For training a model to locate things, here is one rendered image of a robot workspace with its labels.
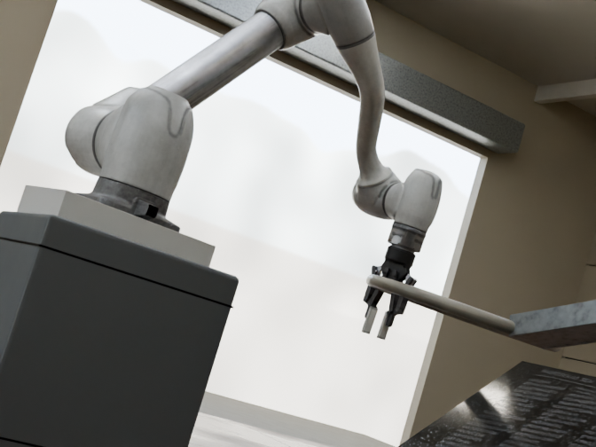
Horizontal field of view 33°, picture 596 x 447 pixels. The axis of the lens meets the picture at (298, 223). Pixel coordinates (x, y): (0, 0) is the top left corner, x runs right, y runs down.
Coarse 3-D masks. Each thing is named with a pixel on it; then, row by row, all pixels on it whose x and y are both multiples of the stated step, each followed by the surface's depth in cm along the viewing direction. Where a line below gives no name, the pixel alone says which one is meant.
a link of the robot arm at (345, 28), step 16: (304, 0) 240; (320, 0) 235; (336, 0) 233; (352, 0) 234; (304, 16) 241; (320, 16) 238; (336, 16) 235; (352, 16) 235; (368, 16) 238; (320, 32) 242; (336, 32) 237; (352, 32) 236; (368, 32) 238
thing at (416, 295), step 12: (372, 276) 240; (384, 288) 233; (396, 288) 229; (408, 288) 227; (408, 300) 264; (420, 300) 224; (432, 300) 223; (444, 300) 222; (444, 312) 266; (456, 312) 221; (468, 312) 220; (480, 312) 220; (480, 324) 264; (492, 324) 220; (504, 324) 221
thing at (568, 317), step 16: (576, 304) 210; (592, 304) 207; (512, 320) 223; (528, 320) 219; (544, 320) 215; (560, 320) 212; (576, 320) 208; (592, 320) 205; (512, 336) 222; (528, 336) 221; (544, 336) 219; (560, 336) 218; (576, 336) 216; (592, 336) 214
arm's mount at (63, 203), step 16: (32, 192) 209; (48, 192) 198; (64, 192) 188; (32, 208) 205; (48, 208) 194; (64, 208) 188; (80, 208) 189; (96, 208) 191; (112, 208) 192; (96, 224) 191; (112, 224) 192; (128, 224) 194; (144, 224) 195; (144, 240) 195; (160, 240) 197; (176, 240) 199; (192, 240) 200; (192, 256) 200; (208, 256) 202
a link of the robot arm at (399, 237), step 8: (392, 224) 261; (400, 224) 258; (392, 232) 259; (400, 232) 257; (408, 232) 256; (416, 232) 257; (424, 232) 258; (392, 240) 258; (400, 240) 257; (408, 240) 256; (416, 240) 257; (408, 248) 258; (416, 248) 258
